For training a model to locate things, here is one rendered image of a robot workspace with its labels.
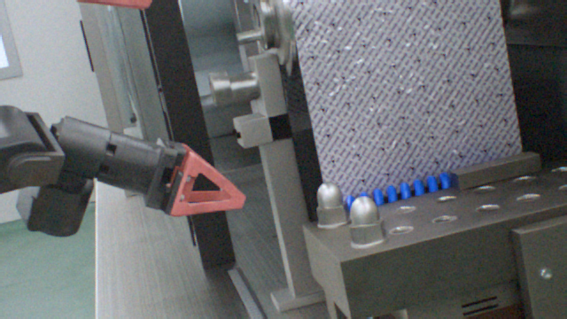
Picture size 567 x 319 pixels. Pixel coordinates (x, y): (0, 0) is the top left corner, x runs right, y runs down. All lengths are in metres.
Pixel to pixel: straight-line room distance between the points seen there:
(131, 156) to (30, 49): 5.61
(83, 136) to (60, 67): 5.59
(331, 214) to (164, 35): 0.47
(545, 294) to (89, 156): 0.47
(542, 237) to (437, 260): 0.10
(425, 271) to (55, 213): 0.40
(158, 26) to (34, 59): 5.26
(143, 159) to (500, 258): 0.37
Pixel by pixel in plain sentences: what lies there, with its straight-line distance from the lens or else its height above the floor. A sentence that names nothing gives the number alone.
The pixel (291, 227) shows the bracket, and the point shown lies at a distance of 1.12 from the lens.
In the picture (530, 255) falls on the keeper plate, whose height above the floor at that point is 1.00.
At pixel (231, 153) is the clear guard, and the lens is 2.07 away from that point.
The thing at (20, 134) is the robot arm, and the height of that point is 1.19.
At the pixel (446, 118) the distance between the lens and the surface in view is 1.07.
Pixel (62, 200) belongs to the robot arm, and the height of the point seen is 1.11.
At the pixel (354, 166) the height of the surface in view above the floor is 1.07.
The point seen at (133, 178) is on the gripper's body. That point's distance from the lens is 0.98.
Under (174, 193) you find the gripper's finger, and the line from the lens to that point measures 0.96.
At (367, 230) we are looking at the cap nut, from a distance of 0.87.
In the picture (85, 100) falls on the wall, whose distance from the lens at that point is 6.58.
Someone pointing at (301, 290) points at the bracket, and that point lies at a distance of 1.15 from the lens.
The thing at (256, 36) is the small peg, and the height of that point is 1.23.
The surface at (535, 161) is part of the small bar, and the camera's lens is 1.05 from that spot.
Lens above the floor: 1.29
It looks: 11 degrees down
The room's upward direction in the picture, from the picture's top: 12 degrees counter-clockwise
